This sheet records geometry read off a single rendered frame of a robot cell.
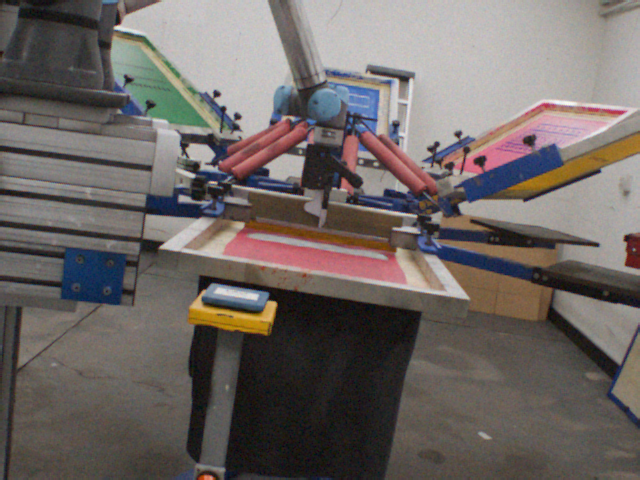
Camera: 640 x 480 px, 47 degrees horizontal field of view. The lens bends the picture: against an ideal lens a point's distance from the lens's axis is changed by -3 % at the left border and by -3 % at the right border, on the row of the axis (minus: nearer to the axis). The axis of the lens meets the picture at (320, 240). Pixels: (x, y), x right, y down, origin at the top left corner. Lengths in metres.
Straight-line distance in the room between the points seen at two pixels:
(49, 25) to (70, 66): 0.06
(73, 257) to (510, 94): 5.35
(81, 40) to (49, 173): 0.19
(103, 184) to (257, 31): 5.12
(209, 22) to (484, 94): 2.25
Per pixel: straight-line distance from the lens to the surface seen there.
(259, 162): 2.60
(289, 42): 1.77
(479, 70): 6.23
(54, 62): 1.10
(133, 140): 1.10
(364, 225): 1.99
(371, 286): 1.41
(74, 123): 1.11
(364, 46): 6.14
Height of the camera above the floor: 1.26
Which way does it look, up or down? 9 degrees down
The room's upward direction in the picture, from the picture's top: 9 degrees clockwise
